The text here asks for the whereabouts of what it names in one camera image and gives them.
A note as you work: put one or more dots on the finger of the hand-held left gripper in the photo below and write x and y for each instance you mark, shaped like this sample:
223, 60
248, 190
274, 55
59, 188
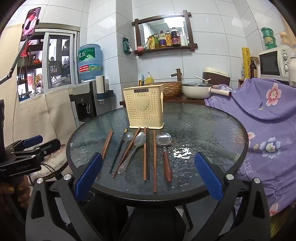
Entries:
46, 148
32, 141

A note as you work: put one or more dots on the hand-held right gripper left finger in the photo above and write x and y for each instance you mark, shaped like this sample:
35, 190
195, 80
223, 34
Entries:
89, 178

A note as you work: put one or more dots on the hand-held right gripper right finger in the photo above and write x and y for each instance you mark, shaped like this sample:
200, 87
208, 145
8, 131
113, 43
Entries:
208, 176

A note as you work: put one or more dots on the brown wooden chopstick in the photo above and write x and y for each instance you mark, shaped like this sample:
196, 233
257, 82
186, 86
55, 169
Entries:
155, 162
106, 144
126, 153
145, 157

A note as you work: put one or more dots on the small shiny spoon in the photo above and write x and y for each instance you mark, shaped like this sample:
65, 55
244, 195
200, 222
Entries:
128, 136

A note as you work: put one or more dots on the cream perforated utensil holder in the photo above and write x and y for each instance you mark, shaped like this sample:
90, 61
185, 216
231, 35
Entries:
143, 115

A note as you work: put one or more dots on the person's left hand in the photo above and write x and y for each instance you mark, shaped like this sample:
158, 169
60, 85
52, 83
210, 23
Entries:
23, 194

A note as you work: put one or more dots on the white pinkish cloth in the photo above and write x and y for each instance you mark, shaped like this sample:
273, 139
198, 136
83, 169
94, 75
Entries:
57, 160

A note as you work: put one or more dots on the cream cloth cover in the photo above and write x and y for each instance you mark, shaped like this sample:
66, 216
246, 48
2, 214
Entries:
46, 111

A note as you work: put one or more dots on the water dispenser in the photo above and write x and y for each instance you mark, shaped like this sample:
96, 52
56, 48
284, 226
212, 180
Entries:
81, 102

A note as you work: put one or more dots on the purple floral cloth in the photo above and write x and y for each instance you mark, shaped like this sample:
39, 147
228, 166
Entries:
266, 129

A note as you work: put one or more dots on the teal cup holder tray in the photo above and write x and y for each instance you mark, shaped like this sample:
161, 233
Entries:
106, 95

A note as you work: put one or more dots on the sliding glass window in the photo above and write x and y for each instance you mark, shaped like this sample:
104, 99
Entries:
60, 62

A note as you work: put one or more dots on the white electric pot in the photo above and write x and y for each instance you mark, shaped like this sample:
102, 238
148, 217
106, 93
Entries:
196, 92

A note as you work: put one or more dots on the white lint roller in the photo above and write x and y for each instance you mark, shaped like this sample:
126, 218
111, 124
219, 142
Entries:
219, 92

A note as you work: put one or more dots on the white paper cup tube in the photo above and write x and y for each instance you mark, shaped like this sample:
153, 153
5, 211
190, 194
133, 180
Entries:
101, 83

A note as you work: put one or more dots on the woven pattern wash basin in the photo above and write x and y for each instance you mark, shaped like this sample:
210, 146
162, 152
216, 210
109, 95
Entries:
172, 89

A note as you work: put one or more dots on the blue water jug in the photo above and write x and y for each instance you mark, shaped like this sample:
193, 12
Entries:
90, 62

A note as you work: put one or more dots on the brown white rice cooker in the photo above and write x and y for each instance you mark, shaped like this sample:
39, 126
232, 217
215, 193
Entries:
217, 77

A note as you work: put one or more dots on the small wooden box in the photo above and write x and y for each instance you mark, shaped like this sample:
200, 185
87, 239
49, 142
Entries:
241, 82

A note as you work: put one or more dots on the bamboo style faucet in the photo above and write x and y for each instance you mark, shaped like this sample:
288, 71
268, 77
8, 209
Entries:
177, 74

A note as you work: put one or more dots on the yellow cup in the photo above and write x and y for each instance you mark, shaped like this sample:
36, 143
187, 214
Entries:
141, 83

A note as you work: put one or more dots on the yellow soap pump bottle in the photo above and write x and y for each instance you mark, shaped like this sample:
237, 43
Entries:
149, 79

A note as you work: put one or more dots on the blue toothbrush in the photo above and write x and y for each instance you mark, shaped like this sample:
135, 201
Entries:
142, 77

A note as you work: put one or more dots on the brown glass bottle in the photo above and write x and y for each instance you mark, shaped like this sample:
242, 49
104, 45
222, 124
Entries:
253, 69

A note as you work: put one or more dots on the smartphone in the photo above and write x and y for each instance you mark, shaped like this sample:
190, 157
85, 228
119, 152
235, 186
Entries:
30, 23

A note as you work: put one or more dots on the yellow wrap roll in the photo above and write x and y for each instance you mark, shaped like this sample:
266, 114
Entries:
246, 62

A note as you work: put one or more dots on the white microwave oven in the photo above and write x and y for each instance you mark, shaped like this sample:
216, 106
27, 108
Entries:
269, 62

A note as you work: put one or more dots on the white bottle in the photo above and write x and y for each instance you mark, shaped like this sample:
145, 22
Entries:
183, 39
186, 40

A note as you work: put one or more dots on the pink bowl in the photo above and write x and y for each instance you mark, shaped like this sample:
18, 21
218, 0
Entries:
140, 48

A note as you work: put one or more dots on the dark soy sauce bottle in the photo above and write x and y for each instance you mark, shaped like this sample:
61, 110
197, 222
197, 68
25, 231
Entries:
175, 38

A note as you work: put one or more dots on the orange label bottle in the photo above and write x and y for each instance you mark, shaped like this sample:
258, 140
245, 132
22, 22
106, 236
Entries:
168, 39

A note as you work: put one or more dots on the purple label bottle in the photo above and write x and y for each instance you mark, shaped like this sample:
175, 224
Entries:
162, 40

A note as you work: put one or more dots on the green oil bottle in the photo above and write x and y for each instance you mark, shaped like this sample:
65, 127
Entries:
156, 41

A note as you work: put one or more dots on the cream paper cup sleeve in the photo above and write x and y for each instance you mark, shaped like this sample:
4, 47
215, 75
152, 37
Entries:
285, 39

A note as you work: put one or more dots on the wooden framed mirror shelf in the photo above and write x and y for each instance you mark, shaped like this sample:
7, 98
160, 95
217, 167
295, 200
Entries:
157, 25

